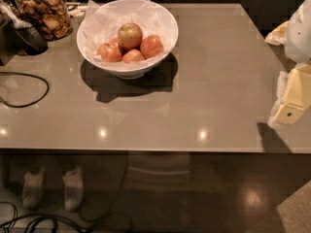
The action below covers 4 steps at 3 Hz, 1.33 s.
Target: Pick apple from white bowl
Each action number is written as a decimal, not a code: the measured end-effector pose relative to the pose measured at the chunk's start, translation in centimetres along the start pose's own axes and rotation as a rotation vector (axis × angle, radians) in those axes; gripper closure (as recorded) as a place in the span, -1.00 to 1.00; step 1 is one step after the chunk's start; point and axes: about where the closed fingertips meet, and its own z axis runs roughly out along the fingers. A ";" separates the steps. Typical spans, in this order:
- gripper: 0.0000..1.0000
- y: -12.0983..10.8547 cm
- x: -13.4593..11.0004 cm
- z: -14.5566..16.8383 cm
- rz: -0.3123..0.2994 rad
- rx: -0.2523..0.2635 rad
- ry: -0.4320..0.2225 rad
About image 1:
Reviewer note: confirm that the white bowl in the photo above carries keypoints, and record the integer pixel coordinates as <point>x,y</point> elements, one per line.
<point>129,67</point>

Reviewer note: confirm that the black appliance with cloth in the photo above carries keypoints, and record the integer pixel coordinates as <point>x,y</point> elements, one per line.
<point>27,38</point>

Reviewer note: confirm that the left white sock foot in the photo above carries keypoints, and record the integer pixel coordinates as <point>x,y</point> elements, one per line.
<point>33,188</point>

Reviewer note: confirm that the red apple front centre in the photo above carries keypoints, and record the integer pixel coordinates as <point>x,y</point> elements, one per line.
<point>133,56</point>

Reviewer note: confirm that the glass jar of dried chips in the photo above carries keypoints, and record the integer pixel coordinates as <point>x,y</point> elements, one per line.
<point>51,16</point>

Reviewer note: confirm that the white paper bowl liner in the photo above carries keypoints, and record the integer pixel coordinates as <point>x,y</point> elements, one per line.
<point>100,26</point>

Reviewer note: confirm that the yellow-green apple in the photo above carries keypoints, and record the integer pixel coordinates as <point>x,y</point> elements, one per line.
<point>130,36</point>

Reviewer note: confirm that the white sock foot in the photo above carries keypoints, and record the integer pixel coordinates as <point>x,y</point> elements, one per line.
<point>73,189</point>
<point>33,188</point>

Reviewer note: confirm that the red apple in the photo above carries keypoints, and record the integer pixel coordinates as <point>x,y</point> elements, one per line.
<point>114,42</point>
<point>133,56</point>
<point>109,53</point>
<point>151,46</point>

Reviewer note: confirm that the red apple back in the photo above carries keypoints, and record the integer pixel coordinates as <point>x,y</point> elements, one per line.
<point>114,42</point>

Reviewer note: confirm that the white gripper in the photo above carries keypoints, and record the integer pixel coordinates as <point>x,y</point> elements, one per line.
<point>299,36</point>

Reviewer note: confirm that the red apple left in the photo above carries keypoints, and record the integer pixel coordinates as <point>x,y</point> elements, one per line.
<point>109,53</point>

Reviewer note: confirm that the right white sock foot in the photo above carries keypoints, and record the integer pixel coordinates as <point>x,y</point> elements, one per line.
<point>73,189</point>

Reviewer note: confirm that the small items behind bowl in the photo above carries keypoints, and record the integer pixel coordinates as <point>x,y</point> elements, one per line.
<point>76,9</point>

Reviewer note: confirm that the red apple right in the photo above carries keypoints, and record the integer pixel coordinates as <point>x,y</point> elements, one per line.
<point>151,46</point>

